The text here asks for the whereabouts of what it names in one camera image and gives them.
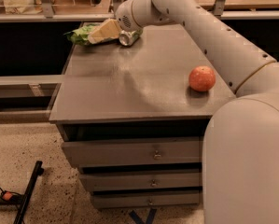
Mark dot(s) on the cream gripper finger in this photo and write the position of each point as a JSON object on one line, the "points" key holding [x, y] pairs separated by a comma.
{"points": [[107, 30]]}

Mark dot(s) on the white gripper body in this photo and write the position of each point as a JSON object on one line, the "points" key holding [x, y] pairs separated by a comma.
{"points": [[124, 16]]}

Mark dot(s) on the green soda can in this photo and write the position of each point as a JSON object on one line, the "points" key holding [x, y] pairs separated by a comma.
{"points": [[127, 39]]}

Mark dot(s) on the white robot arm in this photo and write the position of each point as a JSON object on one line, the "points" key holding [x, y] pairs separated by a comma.
{"points": [[240, 153]]}

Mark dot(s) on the green rice chip bag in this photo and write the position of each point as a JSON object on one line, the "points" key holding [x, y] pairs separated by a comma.
{"points": [[80, 36]]}

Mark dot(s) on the grey drawer cabinet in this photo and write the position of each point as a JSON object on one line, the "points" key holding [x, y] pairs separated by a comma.
{"points": [[110, 92]]}

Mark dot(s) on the orange fruit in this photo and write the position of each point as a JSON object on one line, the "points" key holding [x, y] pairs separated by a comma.
{"points": [[202, 78]]}

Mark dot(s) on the top grey drawer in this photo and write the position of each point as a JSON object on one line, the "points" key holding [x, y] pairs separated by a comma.
{"points": [[128, 152]]}

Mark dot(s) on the grey drawer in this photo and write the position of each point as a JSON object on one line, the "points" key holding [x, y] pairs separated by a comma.
{"points": [[146, 199], [128, 152], [149, 180]]}

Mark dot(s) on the middle grey drawer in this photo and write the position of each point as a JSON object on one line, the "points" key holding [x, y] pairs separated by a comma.
{"points": [[149, 180]]}

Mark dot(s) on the black stand leg left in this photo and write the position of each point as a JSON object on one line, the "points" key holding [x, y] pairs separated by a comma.
{"points": [[36, 173]]}

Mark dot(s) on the bottom grey drawer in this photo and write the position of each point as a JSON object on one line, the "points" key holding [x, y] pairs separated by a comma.
{"points": [[146, 199]]}

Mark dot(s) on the metal shelf rail frame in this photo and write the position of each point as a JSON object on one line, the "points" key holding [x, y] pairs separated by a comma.
{"points": [[67, 6]]}

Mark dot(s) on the orange clip with cable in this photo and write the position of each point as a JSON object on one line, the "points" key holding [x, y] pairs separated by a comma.
{"points": [[8, 197]]}

